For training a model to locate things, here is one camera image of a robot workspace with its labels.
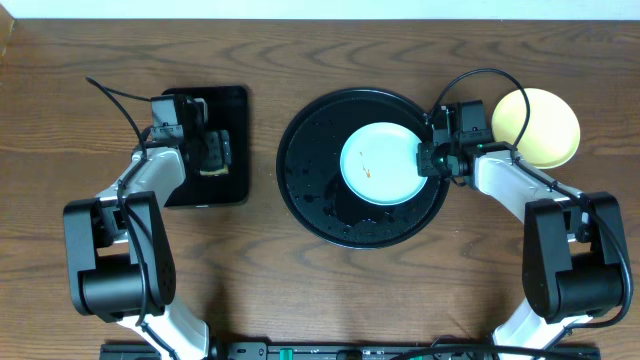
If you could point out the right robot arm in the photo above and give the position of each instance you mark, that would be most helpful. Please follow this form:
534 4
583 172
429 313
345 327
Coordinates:
576 273

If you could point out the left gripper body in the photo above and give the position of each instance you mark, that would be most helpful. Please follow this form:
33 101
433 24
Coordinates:
218 150

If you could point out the yellow plate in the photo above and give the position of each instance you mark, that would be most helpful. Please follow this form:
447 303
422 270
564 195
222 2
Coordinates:
552 136

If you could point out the black round tray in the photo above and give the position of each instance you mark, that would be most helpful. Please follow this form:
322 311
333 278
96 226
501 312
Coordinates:
313 188

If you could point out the black rectangular tray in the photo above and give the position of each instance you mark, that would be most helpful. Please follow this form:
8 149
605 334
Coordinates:
228 109

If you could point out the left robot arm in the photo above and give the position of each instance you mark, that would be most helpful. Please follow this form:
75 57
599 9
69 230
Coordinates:
119 259

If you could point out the green yellow sponge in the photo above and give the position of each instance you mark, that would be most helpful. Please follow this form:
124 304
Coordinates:
214 172

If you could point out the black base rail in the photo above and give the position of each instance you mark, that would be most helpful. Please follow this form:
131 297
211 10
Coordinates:
263 351

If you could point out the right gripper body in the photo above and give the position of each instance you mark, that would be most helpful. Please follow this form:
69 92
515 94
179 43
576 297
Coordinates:
437 161

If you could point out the light blue plate top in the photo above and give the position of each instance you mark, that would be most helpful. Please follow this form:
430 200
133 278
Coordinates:
378 163

